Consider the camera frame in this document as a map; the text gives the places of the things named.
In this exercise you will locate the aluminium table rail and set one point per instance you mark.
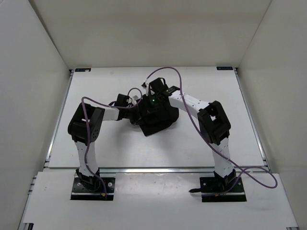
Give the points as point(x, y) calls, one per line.
point(49, 151)

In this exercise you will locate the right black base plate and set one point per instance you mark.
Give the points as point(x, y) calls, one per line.
point(211, 191)

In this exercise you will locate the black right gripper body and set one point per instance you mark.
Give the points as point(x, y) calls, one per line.
point(152, 103)

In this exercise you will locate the blue table label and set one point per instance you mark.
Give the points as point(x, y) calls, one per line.
point(224, 68)
point(82, 70)

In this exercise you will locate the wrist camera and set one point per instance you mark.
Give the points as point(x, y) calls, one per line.
point(125, 100)
point(158, 85)

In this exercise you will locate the right blue table label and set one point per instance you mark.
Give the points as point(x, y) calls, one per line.
point(224, 68)

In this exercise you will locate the black pleated skirt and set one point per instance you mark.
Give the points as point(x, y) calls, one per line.
point(153, 114)

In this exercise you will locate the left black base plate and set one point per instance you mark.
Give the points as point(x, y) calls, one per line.
point(79, 192)

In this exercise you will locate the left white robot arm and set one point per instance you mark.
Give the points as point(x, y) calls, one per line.
point(84, 129)

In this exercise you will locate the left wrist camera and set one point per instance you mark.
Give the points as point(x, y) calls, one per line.
point(125, 100)

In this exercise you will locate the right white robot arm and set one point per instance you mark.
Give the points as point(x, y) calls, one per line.
point(214, 125)

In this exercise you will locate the left blue table label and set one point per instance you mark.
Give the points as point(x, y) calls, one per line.
point(82, 70)

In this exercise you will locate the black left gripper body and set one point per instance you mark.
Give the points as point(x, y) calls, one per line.
point(133, 114)

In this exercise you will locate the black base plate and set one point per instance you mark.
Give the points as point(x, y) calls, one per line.
point(211, 191)
point(79, 192)

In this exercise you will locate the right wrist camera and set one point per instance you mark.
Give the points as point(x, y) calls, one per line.
point(158, 85)

